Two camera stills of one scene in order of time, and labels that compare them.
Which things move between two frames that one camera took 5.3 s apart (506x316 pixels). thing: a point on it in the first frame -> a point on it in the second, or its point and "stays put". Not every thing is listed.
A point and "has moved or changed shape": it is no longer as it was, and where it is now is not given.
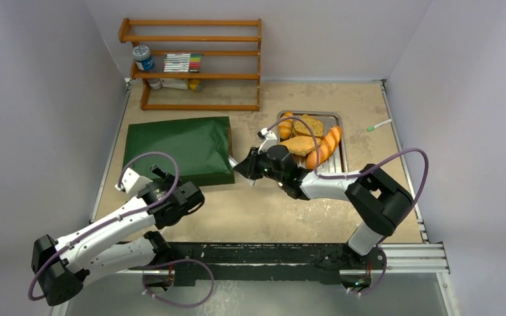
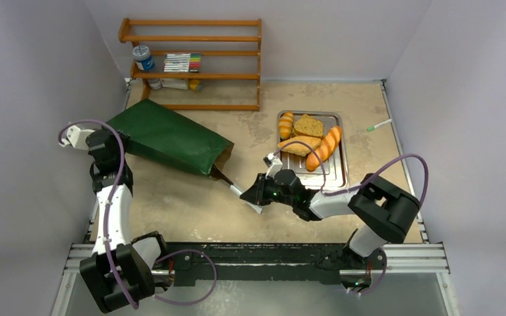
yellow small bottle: (193, 84) stays put
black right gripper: (253, 163) -> (258, 194)
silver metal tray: (338, 162) stays put
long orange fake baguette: (327, 144) stays put
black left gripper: (168, 181) -> (125, 139)
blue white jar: (143, 59) stays put
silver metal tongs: (233, 163) -> (217, 173)
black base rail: (188, 263) stays put
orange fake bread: (286, 126) stays put
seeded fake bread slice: (315, 126) stays put
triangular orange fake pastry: (301, 145) stays put
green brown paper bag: (202, 148) has moved or changed shape
